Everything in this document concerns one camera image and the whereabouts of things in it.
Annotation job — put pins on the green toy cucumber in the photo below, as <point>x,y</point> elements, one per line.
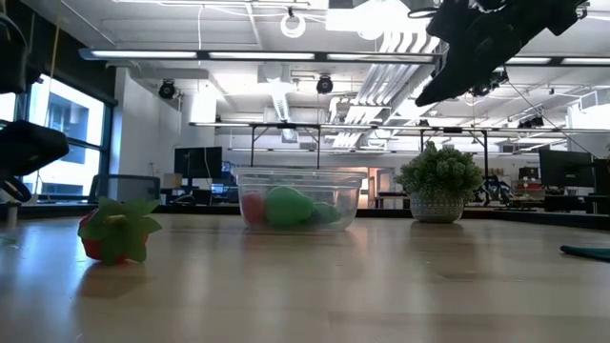
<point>329,213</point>

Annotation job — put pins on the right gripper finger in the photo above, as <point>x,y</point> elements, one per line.
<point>445,21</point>
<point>476,57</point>

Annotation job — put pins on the red toy strawberry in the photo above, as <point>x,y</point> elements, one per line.
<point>114,233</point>
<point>252,208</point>

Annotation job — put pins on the black ceiling camera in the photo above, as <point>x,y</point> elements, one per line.
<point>324,85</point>
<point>167,89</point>

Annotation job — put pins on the large window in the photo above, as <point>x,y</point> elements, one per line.
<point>71,114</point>

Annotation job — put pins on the black overhead rig frame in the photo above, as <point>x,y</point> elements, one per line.
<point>286,126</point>

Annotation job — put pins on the long ceiling light bar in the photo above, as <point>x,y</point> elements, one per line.
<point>262,55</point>
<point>562,60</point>

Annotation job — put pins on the green grape bunch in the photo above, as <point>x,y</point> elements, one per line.
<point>438,181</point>

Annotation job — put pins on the green toy pear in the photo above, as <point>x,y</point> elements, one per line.
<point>286,207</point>

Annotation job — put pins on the clear plastic tupperware container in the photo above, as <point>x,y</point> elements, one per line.
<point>348,200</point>

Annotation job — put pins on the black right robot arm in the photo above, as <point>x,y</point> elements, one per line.
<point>567,14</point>

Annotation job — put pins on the dark green cloth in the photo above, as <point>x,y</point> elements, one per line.
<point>588,253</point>

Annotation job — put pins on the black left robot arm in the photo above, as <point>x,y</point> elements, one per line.
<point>28,147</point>

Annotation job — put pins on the black computer monitor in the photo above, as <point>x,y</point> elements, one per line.
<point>564,167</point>
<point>197,162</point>

